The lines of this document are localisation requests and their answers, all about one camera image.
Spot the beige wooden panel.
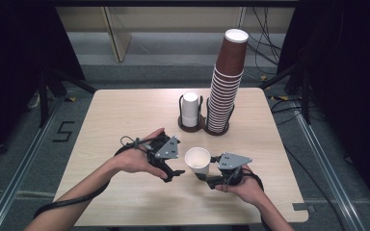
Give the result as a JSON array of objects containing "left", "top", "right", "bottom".
[{"left": 100, "top": 7, "right": 133, "bottom": 64}]

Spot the black tripod stand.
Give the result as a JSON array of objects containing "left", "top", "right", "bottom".
[
  {"left": 37, "top": 66, "right": 97, "bottom": 129},
  {"left": 258, "top": 61, "right": 312, "bottom": 126}
]

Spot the black curtain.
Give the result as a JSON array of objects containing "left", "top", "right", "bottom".
[
  {"left": 0, "top": 0, "right": 85, "bottom": 167},
  {"left": 277, "top": 0, "right": 370, "bottom": 220}
]

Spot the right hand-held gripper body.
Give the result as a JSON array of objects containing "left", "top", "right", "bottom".
[{"left": 217, "top": 152, "right": 253, "bottom": 188}]

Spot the stack of brown cups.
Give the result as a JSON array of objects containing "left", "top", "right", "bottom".
[{"left": 205, "top": 28, "right": 250, "bottom": 135}]

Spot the bundle of black cables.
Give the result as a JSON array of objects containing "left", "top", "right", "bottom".
[{"left": 240, "top": 7, "right": 283, "bottom": 68}]

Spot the hand-held gripper cable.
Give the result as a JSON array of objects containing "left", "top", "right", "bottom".
[
  {"left": 223, "top": 167, "right": 273, "bottom": 231},
  {"left": 33, "top": 135, "right": 162, "bottom": 219}
]

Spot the person's left hand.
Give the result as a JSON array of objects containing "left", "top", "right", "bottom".
[{"left": 113, "top": 127, "right": 170, "bottom": 181}]

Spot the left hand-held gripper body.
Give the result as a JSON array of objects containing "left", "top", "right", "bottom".
[{"left": 144, "top": 136, "right": 181, "bottom": 171}]

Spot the black tape numeral mark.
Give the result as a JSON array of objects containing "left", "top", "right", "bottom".
[{"left": 52, "top": 120, "right": 75, "bottom": 143}]

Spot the white paper cup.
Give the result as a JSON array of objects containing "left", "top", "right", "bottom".
[{"left": 184, "top": 146, "right": 212, "bottom": 176}]

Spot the stack of white cups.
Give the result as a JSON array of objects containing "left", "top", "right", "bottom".
[{"left": 181, "top": 91, "right": 200, "bottom": 128}]

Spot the metal floor rail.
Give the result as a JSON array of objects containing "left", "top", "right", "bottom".
[
  {"left": 0, "top": 95, "right": 66, "bottom": 231},
  {"left": 293, "top": 102, "right": 367, "bottom": 231}
]

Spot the dark brown double cup holder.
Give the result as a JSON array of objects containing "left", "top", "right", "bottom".
[{"left": 176, "top": 94, "right": 235, "bottom": 137}]

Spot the left hand-held gripper cable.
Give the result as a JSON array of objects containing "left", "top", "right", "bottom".
[{"left": 33, "top": 135, "right": 162, "bottom": 219}]

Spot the right hand-held gripper cable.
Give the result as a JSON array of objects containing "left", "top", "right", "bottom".
[{"left": 223, "top": 167, "right": 273, "bottom": 231}]

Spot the white floor cable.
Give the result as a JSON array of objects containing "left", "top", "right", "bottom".
[{"left": 27, "top": 92, "right": 42, "bottom": 110}]

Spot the black floor cable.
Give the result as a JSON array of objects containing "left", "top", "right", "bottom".
[{"left": 271, "top": 97, "right": 346, "bottom": 231}]

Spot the black tape strip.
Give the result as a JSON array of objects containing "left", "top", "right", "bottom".
[{"left": 292, "top": 202, "right": 316, "bottom": 214}]

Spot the person's right hand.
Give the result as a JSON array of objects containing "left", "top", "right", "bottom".
[{"left": 215, "top": 165, "right": 266, "bottom": 206}]

